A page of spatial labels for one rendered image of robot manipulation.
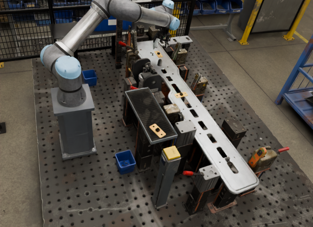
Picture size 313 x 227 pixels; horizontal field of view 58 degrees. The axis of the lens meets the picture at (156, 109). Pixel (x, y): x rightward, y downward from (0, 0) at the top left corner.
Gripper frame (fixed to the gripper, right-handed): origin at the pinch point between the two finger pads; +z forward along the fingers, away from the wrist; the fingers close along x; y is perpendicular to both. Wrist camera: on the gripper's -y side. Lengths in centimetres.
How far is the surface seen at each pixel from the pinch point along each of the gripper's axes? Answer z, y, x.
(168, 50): 8.3, -5.8, 11.7
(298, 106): 85, 24, 175
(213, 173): -1, 107, -20
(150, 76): -13, 45, -28
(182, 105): 6, 55, -8
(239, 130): 2, 86, 12
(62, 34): 4, -37, -63
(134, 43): -6.6, 1.6, -20.7
